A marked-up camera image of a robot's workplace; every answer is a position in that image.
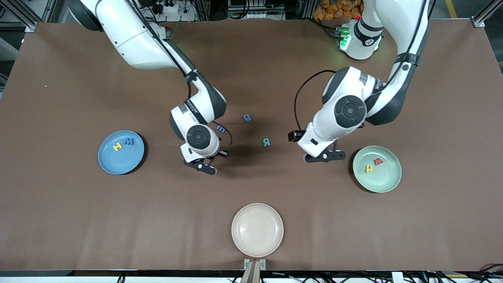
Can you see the yellow uppercase letter I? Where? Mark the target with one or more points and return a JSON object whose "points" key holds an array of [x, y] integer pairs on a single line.
{"points": [[117, 147]]}

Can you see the blue uppercase letter M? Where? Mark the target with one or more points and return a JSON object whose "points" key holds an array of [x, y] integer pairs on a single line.
{"points": [[129, 141]]}

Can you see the blue lowercase letter m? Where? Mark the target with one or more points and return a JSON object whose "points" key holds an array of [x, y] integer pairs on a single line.
{"points": [[222, 129]]}

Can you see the red lowercase letter w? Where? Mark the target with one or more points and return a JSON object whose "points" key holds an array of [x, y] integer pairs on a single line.
{"points": [[379, 161]]}

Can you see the blue plate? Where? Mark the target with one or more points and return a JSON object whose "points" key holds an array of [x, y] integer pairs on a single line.
{"points": [[118, 163]]}

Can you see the pile of orange objects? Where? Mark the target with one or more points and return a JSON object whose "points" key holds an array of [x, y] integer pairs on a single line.
{"points": [[334, 10]]}

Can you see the green plate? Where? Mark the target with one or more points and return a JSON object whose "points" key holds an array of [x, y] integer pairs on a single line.
{"points": [[383, 179]]}

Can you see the aluminium frame post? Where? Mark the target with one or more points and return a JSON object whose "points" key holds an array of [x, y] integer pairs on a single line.
{"points": [[481, 19], [23, 17]]}

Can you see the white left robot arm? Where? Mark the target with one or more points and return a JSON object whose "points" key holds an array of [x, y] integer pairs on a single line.
{"points": [[401, 23]]}

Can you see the blue lowercase letter a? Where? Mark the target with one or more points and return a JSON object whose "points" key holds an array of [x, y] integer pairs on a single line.
{"points": [[246, 117]]}

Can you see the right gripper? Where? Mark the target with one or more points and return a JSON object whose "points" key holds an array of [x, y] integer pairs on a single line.
{"points": [[217, 155]]}

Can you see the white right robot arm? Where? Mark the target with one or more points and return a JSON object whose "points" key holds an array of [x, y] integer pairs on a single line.
{"points": [[137, 35]]}

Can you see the yellow lowercase letter n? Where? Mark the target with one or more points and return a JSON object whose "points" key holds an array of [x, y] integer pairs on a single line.
{"points": [[369, 168]]}

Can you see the white power strip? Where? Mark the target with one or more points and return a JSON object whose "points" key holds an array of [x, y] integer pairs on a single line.
{"points": [[177, 8]]}

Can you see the teal uppercase letter R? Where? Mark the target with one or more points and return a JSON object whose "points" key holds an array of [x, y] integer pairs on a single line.
{"points": [[266, 142]]}

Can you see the beige plate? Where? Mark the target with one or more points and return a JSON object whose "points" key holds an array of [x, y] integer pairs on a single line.
{"points": [[257, 230]]}

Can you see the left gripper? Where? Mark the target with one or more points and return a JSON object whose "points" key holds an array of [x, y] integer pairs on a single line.
{"points": [[294, 136]]}

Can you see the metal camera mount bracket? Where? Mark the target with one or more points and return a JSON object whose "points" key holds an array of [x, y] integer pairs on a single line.
{"points": [[254, 271]]}

